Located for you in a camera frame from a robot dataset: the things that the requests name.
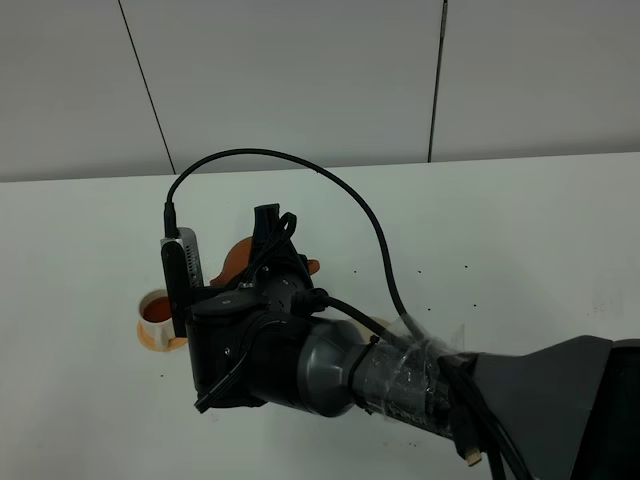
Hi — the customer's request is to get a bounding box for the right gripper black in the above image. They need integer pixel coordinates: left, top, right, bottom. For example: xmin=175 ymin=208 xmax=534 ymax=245
xmin=187 ymin=203 xmax=316 ymax=413

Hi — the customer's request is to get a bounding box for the brown clay teapot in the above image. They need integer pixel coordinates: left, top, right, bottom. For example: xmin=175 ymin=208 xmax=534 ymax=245
xmin=209 ymin=237 xmax=320 ymax=288

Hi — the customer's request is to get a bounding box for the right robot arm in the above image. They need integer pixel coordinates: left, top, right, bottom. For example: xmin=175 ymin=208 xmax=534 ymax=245
xmin=184 ymin=205 xmax=639 ymax=479

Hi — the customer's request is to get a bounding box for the beige round teapot coaster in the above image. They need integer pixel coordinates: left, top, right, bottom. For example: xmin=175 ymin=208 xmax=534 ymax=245
xmin=364 ymin=317 xmax=391 ymax=336

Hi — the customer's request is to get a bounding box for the left white teacup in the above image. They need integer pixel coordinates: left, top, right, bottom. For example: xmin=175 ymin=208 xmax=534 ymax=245
xmin=138 ymin=290 xmax=173 ymax=322

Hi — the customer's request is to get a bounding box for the left orange coaster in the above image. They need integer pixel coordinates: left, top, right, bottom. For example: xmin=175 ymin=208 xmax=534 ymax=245
xmin=137 ymin=318 xmax=187 ymax=352

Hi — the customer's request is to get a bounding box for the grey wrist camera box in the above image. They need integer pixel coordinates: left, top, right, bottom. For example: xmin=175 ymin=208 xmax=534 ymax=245
xmin=161 ymin=227 xmax=204 ymax=338

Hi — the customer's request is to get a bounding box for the black camera cable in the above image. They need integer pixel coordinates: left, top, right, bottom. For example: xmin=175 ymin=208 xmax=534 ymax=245
xmin=163 ymin=147 xmax=436 ymax=351

